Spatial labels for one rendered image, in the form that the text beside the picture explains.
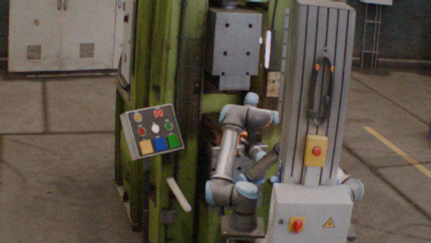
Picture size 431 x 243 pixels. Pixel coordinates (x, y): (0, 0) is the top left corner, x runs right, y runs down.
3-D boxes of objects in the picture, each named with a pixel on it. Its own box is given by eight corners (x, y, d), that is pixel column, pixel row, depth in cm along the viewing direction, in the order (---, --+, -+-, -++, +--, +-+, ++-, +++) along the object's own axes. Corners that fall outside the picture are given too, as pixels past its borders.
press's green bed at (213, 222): (253, 264, 455) (261, 207, 441) (204, 268, 444) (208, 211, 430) (230, 230, 505) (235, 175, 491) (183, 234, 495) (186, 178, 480)
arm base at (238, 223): (258, 232, 329) (260, 215, 326) (228, 231, 329) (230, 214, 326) (256, 219, 344) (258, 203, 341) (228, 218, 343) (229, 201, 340)
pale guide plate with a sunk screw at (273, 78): (278, 97, 438) (280, 72, 433) (265, 97, 436) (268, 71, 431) (277, 95, 440) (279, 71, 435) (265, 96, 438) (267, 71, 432)
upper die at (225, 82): (248, 90, 417) (250, 75, 414) (218, 90, 412) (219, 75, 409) (228, 73, 455) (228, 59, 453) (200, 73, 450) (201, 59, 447)
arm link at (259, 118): (270, 110, 338) (279, 108, 386) (248, 107, 341) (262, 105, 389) (267, 132, 339) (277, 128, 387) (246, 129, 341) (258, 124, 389)
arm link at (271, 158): (295, 149, 340) (240, 193, 372) (306, 144, 348) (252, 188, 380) (284, 131, 343) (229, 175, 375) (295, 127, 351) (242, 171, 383)
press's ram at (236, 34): (270, 75, 418) (274, 14, 406) (212, 75, 407) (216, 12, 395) (248, 60, 456) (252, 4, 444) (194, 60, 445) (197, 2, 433)
